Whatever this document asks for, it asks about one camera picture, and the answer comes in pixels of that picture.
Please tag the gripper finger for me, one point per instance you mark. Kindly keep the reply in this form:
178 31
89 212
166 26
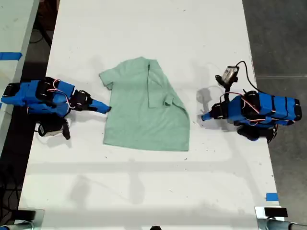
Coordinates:
208 119
207 114
100 110
100 104

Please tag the short black camera stalk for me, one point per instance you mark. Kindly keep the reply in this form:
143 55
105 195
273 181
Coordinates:
66 129
223 82

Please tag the grey camera box with label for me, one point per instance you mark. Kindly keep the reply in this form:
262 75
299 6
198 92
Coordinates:
49 130

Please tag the long blue tape strip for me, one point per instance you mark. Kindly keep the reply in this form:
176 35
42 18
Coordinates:
10 55

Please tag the white side table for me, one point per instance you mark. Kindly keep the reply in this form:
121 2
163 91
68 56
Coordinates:
12 72

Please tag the small black box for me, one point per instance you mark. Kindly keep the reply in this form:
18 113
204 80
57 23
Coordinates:
275 211
27 214

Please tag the small blue tape square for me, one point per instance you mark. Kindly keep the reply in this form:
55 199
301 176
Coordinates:
272 197

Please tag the silver camera box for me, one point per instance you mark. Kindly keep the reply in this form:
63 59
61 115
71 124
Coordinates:
229 74

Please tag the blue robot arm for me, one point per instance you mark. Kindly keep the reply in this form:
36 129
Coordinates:
36 95
263 110

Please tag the pale green T-shirt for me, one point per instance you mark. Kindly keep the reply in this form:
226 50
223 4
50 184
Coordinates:
144 115

